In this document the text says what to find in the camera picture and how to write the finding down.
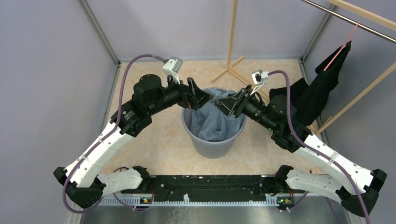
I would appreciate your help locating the white slotted cable duct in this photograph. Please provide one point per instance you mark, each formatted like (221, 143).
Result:
(271, 201)

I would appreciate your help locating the black hanging t-shirt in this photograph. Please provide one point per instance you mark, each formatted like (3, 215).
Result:
(307, 101)

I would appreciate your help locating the blue plastic trash bag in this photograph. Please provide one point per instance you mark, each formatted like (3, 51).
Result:
(210, 124)

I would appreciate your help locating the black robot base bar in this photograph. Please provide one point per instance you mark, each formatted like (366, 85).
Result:
(211, 188)

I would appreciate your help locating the pink clothes hanger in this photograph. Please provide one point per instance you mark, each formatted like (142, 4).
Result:
(337, 52)

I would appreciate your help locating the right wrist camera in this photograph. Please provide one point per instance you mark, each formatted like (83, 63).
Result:
(260, 78)

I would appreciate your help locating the metal hanging rail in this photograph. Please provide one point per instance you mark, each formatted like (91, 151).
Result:
(339, 16)

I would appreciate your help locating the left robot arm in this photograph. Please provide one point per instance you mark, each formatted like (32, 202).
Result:
(82, 182)

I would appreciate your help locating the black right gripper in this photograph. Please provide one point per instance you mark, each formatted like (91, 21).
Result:
(236, 102)

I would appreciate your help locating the grey round trash bin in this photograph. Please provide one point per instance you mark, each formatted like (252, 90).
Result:
(207, 149)

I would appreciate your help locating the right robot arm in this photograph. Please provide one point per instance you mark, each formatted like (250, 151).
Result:
(356, 188)

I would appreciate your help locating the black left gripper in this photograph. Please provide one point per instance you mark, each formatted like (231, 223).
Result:
(187, 99)

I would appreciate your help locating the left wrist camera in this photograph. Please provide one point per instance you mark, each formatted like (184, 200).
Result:
(171, 69)

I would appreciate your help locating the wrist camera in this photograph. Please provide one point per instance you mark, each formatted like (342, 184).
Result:
(171, 69)
(260, 78)

